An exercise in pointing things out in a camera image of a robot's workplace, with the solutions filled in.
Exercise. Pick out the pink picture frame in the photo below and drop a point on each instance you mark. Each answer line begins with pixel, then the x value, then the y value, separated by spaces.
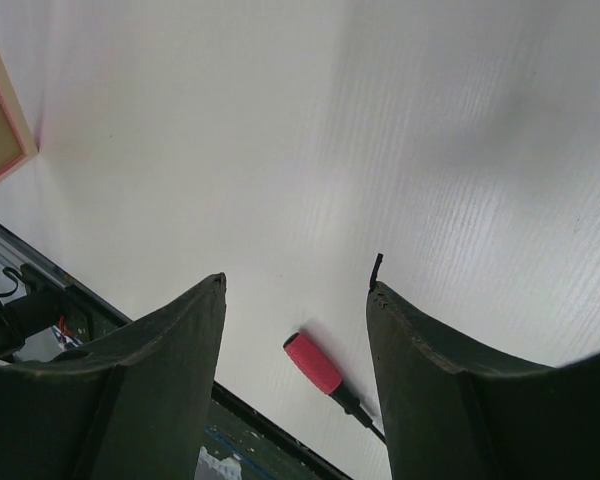
pixel 10 130

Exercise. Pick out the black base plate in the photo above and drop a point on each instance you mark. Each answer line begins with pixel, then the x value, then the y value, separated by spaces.
pixel 48 312

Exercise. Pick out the red handled screwdriver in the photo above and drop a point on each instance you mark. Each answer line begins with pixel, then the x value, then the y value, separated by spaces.
pixel 318 368

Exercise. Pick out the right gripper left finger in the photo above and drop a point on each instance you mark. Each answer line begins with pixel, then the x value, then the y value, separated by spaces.
pixel 129 405

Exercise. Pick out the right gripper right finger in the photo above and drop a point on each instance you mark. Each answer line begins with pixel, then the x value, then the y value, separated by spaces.
pixel 455 408

